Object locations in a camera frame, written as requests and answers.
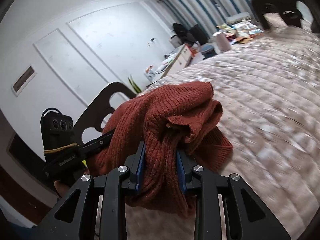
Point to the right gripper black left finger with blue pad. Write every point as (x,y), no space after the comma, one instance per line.
(74,216)

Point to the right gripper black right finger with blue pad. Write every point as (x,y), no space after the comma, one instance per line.
(226,200)

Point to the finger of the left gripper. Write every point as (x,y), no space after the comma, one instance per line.
(95,146)

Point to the rust red knitted sweater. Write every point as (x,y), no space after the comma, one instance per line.
(167,118)

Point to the person's left hand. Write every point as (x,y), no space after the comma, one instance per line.
(61,188)

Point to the dark chair left side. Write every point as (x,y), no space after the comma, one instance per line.
(99,108)

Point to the dark chair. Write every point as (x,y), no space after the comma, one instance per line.
(287,10)
(99,108)

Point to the green potted plant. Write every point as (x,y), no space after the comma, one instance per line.
(134,85)

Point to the white low cabinet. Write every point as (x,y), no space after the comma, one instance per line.
(180,61)

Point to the pink quilted table cover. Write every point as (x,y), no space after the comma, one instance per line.
(269,91)

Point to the black backpack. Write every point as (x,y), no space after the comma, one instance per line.
(183,34)

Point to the blue round stool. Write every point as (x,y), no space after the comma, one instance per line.
(208,51)

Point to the black box speaker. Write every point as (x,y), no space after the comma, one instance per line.
(199,34)

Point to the pink cylindrical container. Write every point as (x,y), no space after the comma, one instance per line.
(222,41)

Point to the blue striped curtain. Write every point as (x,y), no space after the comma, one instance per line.
(206,14)

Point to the dark chair far side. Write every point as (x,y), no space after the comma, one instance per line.
(287,10)

